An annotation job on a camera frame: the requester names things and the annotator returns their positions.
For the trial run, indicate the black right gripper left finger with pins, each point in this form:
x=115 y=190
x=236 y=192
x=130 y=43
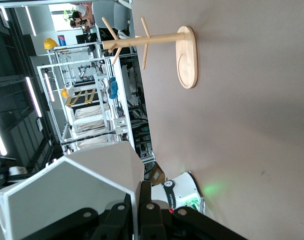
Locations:
x=111 y=220

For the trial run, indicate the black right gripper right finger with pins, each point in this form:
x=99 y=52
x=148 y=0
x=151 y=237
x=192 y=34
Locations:
x=154 y=222

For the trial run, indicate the white faceted cup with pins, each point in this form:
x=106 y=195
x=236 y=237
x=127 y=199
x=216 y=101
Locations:
x=67 y=180

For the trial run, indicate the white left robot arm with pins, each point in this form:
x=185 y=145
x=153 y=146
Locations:
x=184 y=185

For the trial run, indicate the wooden cup rack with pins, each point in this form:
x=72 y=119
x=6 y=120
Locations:
x=188 y=57

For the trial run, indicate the cardboard box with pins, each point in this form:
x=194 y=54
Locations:
x=157 y=175

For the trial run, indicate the yellow hard hat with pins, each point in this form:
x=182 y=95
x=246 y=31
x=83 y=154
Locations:
x=64 y=93
x=50 y=43

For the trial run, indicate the yellow black striped barrier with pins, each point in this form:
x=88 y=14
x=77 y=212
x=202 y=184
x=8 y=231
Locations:
x=82 y=98

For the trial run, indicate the brown table cover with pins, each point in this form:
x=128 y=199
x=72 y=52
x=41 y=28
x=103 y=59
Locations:
x=241 y=125

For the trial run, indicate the blue plush object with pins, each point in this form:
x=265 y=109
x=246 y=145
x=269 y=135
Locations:
x=113 y=87

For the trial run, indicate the blue sign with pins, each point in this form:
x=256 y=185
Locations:
x=62 y=40

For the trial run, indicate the green plant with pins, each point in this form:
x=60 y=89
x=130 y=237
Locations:
x=68 y=15

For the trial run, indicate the seated person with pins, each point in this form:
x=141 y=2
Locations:
x=83 y=15

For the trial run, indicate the grey office chair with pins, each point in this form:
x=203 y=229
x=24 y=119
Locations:
x=121 y=11

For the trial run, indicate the white shelving frame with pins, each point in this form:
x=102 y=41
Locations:
x=123 y=87

